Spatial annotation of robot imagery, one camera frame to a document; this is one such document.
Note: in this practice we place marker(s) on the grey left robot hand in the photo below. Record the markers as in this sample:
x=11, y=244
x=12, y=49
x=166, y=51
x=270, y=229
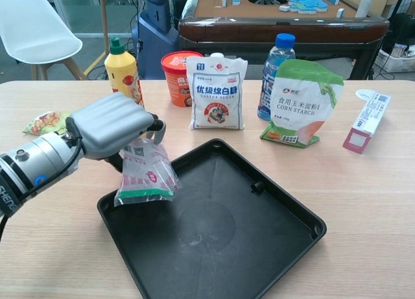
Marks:
x=110, y=124

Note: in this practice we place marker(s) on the pink white seasoning bag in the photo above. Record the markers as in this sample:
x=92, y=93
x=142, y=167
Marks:
x=146, y=172

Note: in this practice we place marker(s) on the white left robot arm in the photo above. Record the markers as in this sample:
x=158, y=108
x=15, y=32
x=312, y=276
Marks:
x=32, y=162

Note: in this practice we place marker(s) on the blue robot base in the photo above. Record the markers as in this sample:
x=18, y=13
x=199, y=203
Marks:
x=155, y=26

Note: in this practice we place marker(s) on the black square tray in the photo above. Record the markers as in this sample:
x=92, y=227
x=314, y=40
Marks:
x=210, y=234

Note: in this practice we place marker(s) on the yellow squeeze bottle green cap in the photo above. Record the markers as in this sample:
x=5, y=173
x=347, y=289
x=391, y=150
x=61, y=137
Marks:
x=121, y=68

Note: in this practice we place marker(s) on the green snack packet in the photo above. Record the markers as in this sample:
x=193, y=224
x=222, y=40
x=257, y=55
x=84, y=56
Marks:
x=42, y=124

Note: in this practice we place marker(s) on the orange instant noodle cup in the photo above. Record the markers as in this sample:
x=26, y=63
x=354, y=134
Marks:
x=175, y=81

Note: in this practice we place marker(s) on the wooden pole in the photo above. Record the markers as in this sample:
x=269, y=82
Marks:
x=103, y=20

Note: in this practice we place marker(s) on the white sugar bag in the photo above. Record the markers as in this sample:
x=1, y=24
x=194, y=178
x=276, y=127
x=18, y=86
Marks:
x=217, y=98

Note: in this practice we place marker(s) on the white chair wooden legs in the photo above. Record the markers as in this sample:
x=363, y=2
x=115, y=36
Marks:
x=32, y=26

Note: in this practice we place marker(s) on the blue drink bottle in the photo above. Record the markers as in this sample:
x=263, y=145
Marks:
x=269, y=78

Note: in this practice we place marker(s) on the brown mahjong table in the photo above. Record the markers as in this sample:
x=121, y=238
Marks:
x=259, y=30

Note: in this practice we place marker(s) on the green white corn starch pouch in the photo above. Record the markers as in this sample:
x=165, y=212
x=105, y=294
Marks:
x=301, y=107

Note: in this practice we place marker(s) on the blue white mahjong tile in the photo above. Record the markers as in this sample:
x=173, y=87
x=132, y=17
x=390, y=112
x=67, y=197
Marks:
x=285, y=8
x=340, y=12

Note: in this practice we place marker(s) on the long white carton box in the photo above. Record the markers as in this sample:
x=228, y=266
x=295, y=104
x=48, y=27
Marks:
x=369, y=114

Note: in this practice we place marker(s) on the white paper roll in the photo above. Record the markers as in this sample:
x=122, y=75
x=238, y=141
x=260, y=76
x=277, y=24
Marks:
x=365, y=5

